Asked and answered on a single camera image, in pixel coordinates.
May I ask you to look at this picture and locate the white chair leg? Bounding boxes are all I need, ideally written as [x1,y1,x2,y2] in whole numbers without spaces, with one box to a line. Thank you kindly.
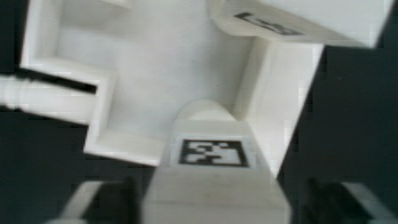
[142,100,291,224]
[207,0,396,48]

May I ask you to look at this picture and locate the white chair seat part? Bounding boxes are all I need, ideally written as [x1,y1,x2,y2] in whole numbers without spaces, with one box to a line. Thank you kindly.
[0,0,323,171]

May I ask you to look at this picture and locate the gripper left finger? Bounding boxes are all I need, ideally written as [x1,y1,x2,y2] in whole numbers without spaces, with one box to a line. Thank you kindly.
[42,178,140,224]

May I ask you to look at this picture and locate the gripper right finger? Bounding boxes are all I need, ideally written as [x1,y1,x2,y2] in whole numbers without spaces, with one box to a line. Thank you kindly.
[298,179,398,224]

